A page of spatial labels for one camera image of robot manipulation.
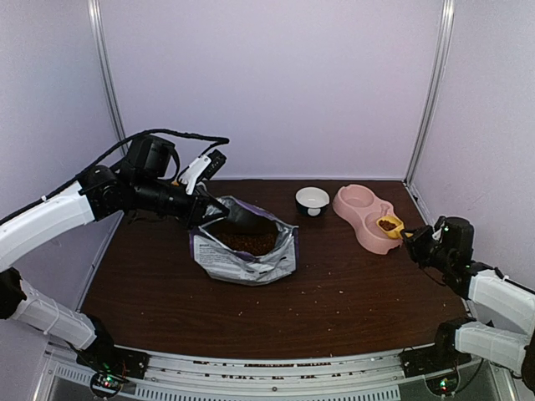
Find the front aluminium rail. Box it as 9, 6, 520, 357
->
41, 325, 515, 401

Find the purple pet food bag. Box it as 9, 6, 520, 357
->
190, 195, 298, 287

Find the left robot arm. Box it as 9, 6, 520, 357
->
1, 129, 230, 371

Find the brown pet food kibble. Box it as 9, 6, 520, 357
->
214, 233, 278, 256

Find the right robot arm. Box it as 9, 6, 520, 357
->
400, 216, 534, 388

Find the pink double pet feeder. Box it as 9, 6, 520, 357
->
333, 184, 402, 255

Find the right circuit board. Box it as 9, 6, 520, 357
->
425, 370, 461, 398

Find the circuit board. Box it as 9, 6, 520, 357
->
89, 373, 126, 398
425, 370, 461, 398

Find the left circuit board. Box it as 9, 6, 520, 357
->
89, 373, 126, 398

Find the left aluminium corner post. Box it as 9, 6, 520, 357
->
87, 0, 126, 142

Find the right aluminium corner post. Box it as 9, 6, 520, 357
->
404, 0, 456, 188

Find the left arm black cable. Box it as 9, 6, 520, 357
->
0, 128, 230, 222

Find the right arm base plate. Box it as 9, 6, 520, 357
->
398, 344, 472, 378

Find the aluminium corner post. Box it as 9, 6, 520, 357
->
404, 0, 456, 188
87, 0, 126, 142

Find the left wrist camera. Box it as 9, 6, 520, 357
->
177, 150, 227, 195

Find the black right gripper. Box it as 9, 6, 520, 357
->
400, 225, 454, 273

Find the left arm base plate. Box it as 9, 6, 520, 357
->
71, 346, 150, 379

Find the yellow plastic scoop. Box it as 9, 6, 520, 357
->
376, 215, 405, 239

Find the black and white ceramic bowl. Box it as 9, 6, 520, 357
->
295, 186, 330, 217

